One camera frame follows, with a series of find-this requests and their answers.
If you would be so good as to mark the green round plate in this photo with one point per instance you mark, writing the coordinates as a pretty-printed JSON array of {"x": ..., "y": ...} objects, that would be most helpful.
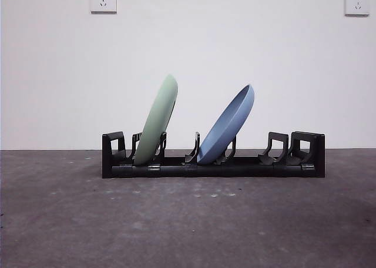
[{"x": 157, "y": 118}]

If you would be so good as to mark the black plastic plate rack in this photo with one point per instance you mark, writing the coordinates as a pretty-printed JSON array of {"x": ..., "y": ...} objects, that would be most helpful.
[{"x": 235, "y": 171}]

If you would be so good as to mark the blue round plate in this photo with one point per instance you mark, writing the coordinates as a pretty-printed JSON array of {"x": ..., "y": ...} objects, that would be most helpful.
[{"x": 223, "y": 133}]

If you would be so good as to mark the white wall socket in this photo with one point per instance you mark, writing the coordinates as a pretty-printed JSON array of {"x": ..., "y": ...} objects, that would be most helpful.
[
  {"x": 357, "y": 8},
  {"x": 103, "y": 6}
]

